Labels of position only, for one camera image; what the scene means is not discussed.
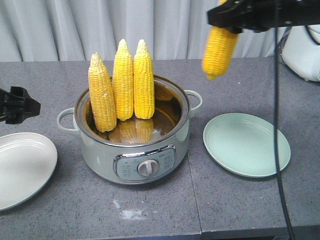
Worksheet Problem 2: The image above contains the bright yellow corn cob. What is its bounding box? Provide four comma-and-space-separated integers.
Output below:
201, 0, 240, 81

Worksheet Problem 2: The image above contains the white round plate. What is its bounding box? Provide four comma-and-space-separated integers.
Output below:
0, 132, 58, 211

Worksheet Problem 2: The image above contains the black right camera cable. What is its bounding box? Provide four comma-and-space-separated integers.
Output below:
272, 26, 297, 240

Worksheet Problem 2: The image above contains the pale green electric pot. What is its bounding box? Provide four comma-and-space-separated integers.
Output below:
57, 76, 203, 185

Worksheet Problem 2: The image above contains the white rice cooker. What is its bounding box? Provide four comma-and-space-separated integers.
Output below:
281, 26, 320, 82

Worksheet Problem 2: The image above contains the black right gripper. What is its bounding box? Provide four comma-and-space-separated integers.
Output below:
206, 0, 320, 34

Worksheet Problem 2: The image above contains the pale yellow corn cob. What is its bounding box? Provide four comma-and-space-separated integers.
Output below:
88, 52, 117, 133

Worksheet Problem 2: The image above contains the mint green round plate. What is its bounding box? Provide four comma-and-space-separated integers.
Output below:
203, 113, 277, 178

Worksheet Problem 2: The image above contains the grey pleated curtain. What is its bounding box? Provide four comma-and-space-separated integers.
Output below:
0, 0, 291, 63

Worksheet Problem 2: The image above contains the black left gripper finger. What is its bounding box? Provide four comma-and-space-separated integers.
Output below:
0, 89, 15, 122
4, 86, 41, 125

